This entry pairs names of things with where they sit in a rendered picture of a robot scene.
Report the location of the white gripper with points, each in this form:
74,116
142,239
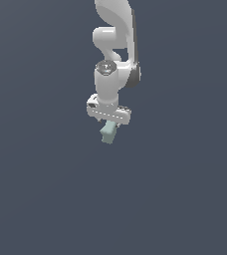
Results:
107,112

